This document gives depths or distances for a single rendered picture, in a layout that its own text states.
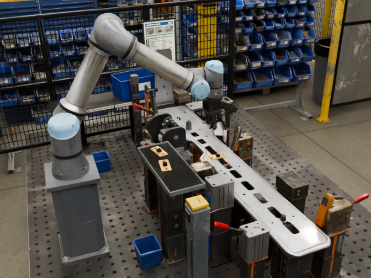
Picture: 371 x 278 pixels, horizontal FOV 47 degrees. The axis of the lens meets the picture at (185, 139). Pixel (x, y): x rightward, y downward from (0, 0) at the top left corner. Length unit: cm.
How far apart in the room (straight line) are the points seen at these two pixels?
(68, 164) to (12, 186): 227
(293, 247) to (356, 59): 360
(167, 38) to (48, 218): 135
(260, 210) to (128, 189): 91
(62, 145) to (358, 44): 375
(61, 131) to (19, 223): 191
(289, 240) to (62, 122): 94
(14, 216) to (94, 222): 178
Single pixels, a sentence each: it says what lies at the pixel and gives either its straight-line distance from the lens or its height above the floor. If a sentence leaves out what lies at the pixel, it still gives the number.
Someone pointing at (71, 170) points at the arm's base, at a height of 114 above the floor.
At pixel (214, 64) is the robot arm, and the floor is 147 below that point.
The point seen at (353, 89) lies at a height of 31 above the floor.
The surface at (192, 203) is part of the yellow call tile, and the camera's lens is 144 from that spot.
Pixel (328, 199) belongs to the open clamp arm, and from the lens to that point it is 163.
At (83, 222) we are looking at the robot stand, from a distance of 185.
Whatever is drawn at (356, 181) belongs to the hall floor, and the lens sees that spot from 391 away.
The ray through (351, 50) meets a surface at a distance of 485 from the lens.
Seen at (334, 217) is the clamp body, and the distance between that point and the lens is 167.
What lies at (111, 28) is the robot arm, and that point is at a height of 166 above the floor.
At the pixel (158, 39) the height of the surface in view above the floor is 133.
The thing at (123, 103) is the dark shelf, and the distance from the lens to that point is 262.
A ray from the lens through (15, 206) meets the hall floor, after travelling 370.
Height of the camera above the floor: 200
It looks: 27 degrees down
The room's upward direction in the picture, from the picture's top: 1 degrees counter-clockwise
